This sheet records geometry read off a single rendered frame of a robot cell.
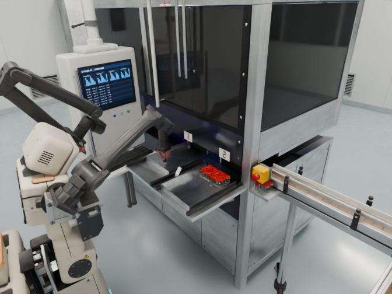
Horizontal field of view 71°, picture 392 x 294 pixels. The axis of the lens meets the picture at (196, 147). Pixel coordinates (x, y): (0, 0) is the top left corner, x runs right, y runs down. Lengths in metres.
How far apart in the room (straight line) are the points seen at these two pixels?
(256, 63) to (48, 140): 0.92
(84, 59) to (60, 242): 1.09
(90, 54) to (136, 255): 1.56
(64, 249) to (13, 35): 5.41
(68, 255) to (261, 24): 1.31
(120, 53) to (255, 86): 1.04
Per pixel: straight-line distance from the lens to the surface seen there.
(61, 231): 1.39
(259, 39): 1.31
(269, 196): 1.55
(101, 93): 1.98
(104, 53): 1.97
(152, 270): 2.34
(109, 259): 2.49
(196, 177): 1.66
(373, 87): 6.04
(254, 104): 1.37
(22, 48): 6.47
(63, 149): 1.16
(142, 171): 1.77
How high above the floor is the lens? 1.80
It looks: 27 degrees down
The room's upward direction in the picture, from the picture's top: 1 degrees counter-clockwise
